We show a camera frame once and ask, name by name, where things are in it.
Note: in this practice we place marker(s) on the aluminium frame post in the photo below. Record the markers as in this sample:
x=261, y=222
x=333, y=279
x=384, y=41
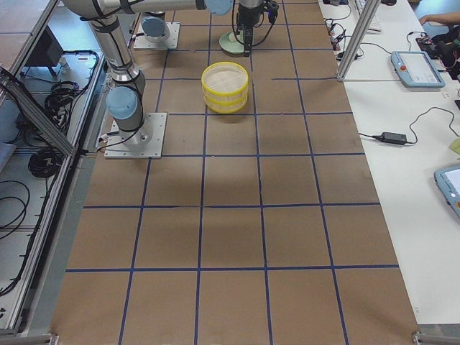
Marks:
x=364, y=21

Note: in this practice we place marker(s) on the light green bowl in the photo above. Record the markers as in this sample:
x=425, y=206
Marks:
x=232, y=43

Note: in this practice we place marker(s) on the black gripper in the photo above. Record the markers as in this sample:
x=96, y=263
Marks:
x=246, y=15

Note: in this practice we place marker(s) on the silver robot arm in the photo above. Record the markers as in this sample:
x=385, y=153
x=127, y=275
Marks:
x=124, y=101
x=218, y=8

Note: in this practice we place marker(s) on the yellow bamboo steamer bottom layer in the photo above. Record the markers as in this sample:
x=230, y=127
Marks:
x=225, y=107

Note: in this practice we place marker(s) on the black power adapter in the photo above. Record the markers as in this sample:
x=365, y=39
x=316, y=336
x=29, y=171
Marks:
x=391, y=138

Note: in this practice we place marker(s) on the teach pendant lower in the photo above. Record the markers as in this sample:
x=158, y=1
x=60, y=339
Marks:
x=447, y=180

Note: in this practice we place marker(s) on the yellow bamboo steamer top layer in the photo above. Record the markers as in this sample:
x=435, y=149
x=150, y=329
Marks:
x=225, y=81

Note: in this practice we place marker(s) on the aluminium diagonal frame bar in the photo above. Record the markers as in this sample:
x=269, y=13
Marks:
x=30, y=108

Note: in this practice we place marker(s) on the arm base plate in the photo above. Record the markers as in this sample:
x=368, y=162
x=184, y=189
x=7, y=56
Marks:
x=146, y=143
x=172, y=36

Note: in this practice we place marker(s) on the teach pendant upper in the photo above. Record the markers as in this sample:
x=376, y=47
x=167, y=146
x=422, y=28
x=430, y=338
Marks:
x=416, y=70

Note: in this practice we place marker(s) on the teach pendant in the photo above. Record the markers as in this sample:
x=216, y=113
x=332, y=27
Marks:
x=416, y=70
x=447, y=180

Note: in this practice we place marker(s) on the yellow bamboo steamer layer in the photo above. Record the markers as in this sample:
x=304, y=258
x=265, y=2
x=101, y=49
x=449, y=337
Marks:
x=225, y=107
x=225, y=81

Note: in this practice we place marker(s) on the person forearm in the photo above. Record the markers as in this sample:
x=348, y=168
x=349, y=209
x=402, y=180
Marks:
x=450, y=18

